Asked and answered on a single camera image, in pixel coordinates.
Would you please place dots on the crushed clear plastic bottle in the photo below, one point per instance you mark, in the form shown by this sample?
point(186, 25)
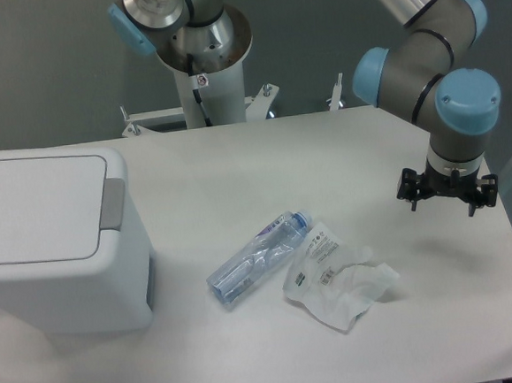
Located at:
point(265, 253)

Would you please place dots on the white trash can lid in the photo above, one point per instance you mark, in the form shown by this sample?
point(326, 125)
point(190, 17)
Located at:
point(50, 208)

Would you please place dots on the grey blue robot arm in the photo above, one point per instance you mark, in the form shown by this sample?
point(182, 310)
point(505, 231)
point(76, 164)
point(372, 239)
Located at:
point(418, 82)

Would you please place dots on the white plastic trash can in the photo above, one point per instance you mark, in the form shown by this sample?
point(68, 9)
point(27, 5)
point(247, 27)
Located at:
point(107, 292)

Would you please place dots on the crumpled white plastic bag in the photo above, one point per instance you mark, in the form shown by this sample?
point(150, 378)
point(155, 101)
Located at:
point(334, 281)

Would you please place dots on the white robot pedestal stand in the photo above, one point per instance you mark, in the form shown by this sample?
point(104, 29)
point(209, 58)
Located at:
point(206, 63)

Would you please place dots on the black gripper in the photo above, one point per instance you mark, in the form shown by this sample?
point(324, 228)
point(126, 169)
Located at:
point(414, 187)

